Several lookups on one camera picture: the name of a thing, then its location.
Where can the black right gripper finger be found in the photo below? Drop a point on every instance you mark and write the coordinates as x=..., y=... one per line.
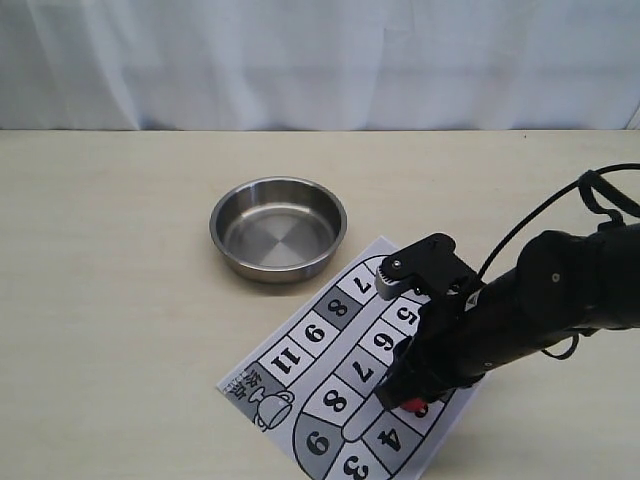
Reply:
x=397, y=387

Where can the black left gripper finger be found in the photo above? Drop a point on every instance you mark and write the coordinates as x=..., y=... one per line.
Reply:
x=438, y=396

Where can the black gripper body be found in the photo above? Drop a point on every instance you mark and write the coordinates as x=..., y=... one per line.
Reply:
x=463, y=336

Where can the red cylinder game piece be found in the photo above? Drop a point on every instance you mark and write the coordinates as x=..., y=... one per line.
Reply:
x=417, y=406

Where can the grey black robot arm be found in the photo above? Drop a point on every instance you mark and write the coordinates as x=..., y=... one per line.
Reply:
x=608, y=260

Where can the printed number game board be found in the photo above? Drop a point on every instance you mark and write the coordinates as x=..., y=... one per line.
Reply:
x=309, y=386

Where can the round stainless steel bowl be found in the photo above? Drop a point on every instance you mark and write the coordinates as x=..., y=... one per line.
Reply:
x=278, y=229

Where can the white fabric curtain backdrop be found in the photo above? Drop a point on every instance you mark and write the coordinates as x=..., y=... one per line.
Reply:
x=319, y=65

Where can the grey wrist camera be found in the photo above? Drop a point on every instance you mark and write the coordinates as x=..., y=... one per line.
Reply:
x=429, y=265

